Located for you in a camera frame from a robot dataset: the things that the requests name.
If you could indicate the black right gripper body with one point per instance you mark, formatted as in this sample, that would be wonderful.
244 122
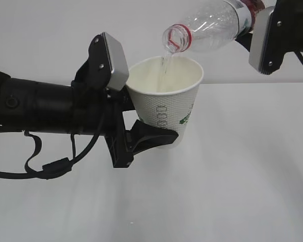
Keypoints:
289 18

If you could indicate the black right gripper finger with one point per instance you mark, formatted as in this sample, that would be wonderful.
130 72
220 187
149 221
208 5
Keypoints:
245 40

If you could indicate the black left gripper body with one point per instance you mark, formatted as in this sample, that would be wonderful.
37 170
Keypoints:
114 130

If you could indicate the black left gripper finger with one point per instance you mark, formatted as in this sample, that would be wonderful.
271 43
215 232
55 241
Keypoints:
143 137

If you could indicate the Nongfu Spring water bottle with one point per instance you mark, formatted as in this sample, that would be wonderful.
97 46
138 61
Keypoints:
212 25

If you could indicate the white paper cup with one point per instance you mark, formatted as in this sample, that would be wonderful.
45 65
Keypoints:
163 91

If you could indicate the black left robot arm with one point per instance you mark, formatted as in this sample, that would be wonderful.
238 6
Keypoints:
51 108

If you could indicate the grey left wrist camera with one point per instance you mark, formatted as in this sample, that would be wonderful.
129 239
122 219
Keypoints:
107 65

